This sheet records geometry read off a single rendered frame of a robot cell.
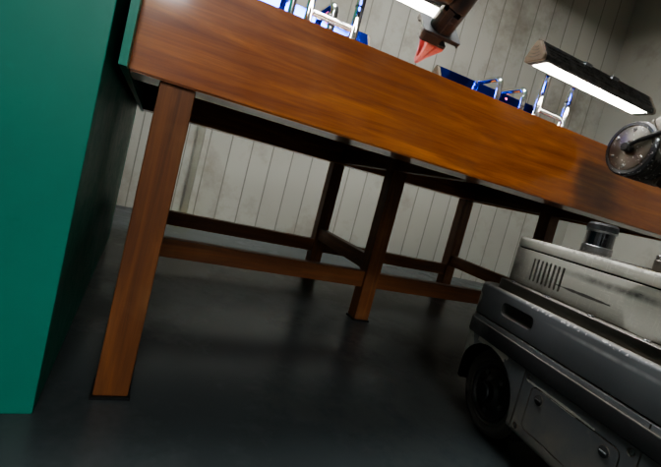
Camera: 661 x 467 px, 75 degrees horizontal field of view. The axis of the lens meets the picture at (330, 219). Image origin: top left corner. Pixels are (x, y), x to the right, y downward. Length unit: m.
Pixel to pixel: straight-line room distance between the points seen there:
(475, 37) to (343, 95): 2.77
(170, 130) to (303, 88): 0.25
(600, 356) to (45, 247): 0.93
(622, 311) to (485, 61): 2.87
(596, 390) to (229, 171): 2.52
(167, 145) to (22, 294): 0.32
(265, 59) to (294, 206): 2.27
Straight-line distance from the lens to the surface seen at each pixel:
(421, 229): 3.36
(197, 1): 0.83
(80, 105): 0.77
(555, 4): 4.04
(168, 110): 0.81
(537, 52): 1.65
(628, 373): 0.87
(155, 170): 0.81
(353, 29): 1.45
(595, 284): 0.97
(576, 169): 1.30
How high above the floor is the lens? 0.49
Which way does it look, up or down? 5 degrees down
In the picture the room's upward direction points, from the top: 14 degrees clockwise
